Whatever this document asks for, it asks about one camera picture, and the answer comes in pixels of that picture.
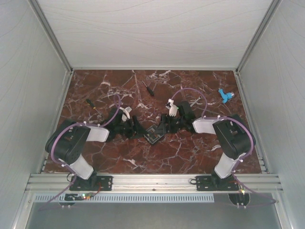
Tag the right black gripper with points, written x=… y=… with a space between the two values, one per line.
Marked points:
x=162 y=129

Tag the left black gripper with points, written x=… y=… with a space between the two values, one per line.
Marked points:
x=137 y=128

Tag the black fuse box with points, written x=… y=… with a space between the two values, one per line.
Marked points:
x=159 y=138

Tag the clear plastic fuse box cover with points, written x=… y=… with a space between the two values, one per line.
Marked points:
x=151 y=136

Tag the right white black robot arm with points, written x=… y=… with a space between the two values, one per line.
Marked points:
x=234 y=137

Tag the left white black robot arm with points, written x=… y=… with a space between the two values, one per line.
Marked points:
x=66 y=144

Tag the small black screwdriver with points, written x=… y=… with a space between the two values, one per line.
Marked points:
x=149 y=90

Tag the silver wrench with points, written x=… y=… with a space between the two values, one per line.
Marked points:
x=195 y=102

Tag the yellow black screwdriver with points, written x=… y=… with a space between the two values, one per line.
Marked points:
x=91 y=104

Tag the blue plastic fitting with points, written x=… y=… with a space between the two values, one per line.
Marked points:
x=226 y=96

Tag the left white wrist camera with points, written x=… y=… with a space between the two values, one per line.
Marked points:
x=126 y=113

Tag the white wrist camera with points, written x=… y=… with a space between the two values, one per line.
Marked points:
x=172 y=108
x=126 y=113

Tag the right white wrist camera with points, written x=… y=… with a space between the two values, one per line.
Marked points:
x=172 y=108

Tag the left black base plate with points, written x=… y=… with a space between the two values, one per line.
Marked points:
x=95 y=183

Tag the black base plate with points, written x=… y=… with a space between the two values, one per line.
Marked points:
x=95 y=183
x=211 y=183

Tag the grey slotted cable duct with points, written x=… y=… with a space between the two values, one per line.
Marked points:
x=138 y=198

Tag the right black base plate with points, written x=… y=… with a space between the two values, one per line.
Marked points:
x=211 y=183

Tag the aluminium mounting rail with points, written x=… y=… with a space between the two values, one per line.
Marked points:
x=152 y=183

